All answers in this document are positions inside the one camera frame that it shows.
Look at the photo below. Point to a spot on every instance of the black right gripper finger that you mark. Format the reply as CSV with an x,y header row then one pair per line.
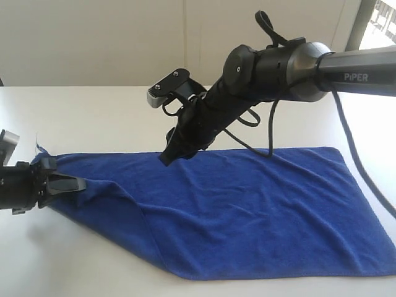
x,y
188,152
172,152

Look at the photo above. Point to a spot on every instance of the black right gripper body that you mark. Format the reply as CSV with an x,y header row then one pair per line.
x,y
201,123

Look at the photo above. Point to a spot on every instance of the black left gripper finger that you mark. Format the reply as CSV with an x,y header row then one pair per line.
x,y
48,200
60,183

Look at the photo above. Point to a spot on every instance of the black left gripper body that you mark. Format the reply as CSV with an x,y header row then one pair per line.
x,y
23,184

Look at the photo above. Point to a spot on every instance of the blue microfiber cloth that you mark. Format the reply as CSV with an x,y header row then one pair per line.
x,y
229,215

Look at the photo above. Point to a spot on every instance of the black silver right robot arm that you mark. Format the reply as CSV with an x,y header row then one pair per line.
x,y
304,73

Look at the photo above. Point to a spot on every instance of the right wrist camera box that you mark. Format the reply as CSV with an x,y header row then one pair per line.
x,y
176,85

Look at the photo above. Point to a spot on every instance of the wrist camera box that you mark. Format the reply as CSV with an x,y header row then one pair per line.
x,y
176,85
8,143

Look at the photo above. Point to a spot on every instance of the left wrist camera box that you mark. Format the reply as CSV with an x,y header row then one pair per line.
x,y
8,143

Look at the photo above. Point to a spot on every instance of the dark window frame post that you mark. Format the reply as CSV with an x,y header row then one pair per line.
x,y
362,18

